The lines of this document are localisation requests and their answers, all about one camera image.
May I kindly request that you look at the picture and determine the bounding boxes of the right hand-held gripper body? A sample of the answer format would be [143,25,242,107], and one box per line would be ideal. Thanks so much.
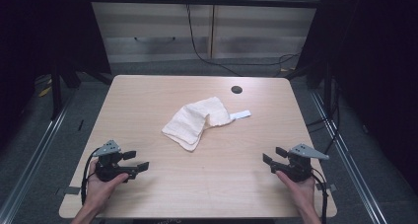
[279,143,330,183]

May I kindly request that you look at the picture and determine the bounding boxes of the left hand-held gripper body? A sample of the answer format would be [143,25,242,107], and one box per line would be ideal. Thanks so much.
[93,139,132,183]

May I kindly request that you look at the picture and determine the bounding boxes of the white printed muslin cloth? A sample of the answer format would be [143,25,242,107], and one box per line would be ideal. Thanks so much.
[161,96,252,153]

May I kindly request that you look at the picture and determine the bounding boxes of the person's left hand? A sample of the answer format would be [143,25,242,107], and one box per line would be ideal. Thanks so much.
[84,158,130,215]

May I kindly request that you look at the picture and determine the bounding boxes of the person's right hand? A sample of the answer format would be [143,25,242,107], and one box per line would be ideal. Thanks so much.
[275,170,319,215]

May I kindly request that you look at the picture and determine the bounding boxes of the grey tape strip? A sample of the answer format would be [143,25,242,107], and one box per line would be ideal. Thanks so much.
[314,182,338,192]
[54,186,82,196]

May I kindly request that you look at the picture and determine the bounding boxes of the yellow floor item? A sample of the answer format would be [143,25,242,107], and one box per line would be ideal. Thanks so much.
[36,78,54,99]

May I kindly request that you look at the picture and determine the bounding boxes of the black curtain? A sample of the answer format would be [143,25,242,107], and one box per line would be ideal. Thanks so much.
[295,0,418,195]
[0,0,112,153]

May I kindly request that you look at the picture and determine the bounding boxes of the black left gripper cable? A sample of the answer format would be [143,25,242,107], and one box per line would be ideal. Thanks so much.
[80,147,103,206]

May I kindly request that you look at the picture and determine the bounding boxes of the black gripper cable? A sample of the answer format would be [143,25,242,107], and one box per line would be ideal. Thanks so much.
[80,147,103,206]
[310,168,329,224]

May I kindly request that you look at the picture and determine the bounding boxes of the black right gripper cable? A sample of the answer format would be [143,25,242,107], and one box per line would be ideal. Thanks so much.
[310,168,329,224]

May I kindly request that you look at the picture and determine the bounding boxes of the black floor cables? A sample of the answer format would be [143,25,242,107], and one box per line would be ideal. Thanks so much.
[305,77,342,155]

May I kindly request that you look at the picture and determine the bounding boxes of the metal floor rail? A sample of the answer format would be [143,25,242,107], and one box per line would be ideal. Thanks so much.
[0,94,79,224]
[310,89,389,224]

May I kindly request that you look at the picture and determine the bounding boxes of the black stand post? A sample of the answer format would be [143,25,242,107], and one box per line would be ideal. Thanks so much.
[48,63,64,120]
[322,61,333,117]

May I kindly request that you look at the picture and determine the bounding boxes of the black cabinet handle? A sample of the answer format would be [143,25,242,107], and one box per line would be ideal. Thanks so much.
[133,36,177,43]

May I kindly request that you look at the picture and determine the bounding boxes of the long black wall cable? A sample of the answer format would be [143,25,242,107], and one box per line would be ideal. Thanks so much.
[185,2,302,78]

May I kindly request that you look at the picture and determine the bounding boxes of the black horizontal frame bar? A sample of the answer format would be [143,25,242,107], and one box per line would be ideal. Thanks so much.
[86,0,322,10]

